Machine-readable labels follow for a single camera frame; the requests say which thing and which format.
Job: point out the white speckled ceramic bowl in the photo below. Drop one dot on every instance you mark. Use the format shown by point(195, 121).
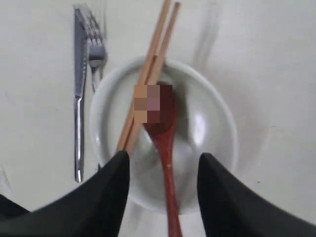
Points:
point(205, 125)

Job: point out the silver table knife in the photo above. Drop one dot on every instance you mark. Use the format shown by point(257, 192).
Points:
point(80, 61)

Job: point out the wooden chopstick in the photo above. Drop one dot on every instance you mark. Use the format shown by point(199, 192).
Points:
point(144, 74)
point(154, 74)

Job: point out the brown wooden spoon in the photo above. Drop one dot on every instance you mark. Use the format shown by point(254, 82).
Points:
point(161, 127)

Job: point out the silver metal fork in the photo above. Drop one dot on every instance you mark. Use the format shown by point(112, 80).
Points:
point(95, 26)

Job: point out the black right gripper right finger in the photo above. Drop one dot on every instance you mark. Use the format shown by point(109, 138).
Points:
point(229, 208)

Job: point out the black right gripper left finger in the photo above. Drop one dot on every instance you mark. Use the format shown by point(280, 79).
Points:
point(94, 209)

